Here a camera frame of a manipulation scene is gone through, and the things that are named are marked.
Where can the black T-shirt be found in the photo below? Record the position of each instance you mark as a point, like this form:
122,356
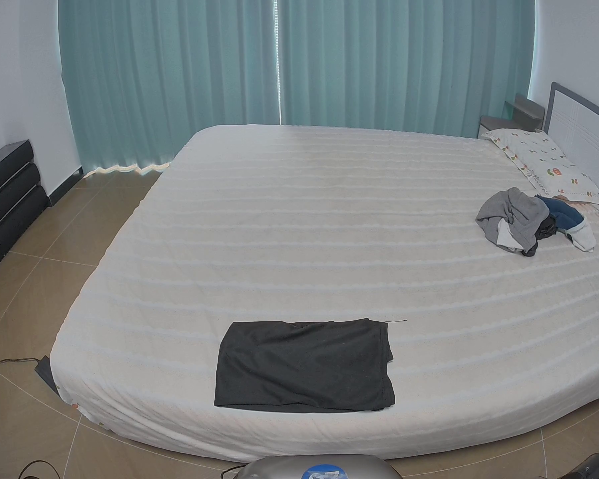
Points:
304,367

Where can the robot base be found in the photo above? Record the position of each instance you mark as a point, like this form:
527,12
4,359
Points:
279,469

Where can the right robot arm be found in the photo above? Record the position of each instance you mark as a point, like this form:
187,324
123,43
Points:
591,467

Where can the pile of clothes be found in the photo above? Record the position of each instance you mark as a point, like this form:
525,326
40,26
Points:
519,217

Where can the bed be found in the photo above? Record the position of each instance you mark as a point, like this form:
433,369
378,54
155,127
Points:
329,227

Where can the black chest of drawers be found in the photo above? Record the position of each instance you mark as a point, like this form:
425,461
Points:
5,197

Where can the white printed pillow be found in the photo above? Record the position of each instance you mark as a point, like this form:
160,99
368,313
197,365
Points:
544,160

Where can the grey bedside table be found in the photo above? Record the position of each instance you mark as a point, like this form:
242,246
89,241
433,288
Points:
526,108

